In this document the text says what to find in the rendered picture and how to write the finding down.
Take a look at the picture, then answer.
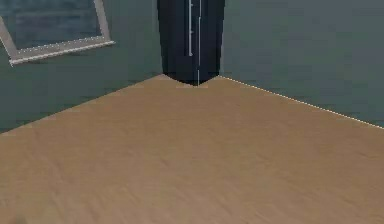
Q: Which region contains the black fridge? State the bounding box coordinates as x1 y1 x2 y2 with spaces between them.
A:
156 0 226 87

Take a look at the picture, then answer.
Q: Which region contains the silver fridge handle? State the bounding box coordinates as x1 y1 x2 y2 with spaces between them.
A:
188 0 194 57

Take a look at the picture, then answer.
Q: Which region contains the grey framed window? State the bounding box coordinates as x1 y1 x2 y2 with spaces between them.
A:
0 0 116 66

